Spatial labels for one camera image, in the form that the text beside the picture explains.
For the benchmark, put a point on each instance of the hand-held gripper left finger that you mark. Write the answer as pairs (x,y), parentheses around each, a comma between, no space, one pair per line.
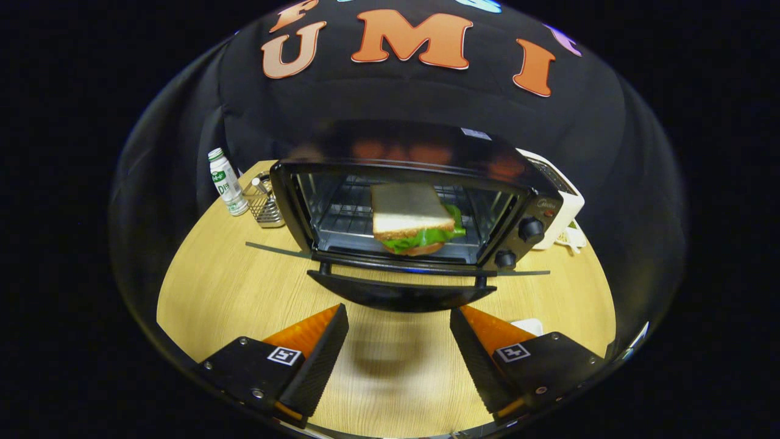
(320,363)

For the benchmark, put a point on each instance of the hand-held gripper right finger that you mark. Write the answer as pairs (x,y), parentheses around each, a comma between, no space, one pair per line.
(481,366)

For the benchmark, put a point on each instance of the bread and lettuce sandwich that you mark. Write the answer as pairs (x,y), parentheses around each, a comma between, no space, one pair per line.
(408,210)

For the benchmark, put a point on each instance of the black toaster oven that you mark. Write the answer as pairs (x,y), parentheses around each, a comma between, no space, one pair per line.
(402,137)

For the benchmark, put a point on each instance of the white pop-up toaster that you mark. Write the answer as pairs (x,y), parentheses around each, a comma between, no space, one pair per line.
(567,213)

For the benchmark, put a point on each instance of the white rectangular plate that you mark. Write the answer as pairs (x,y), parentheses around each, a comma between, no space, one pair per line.
(530,326)

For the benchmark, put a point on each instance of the white divided dish of beans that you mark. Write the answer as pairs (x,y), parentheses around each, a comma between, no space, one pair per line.
(573,239)

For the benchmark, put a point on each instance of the white bottle with green label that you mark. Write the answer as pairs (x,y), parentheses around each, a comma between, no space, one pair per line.
(226,186)

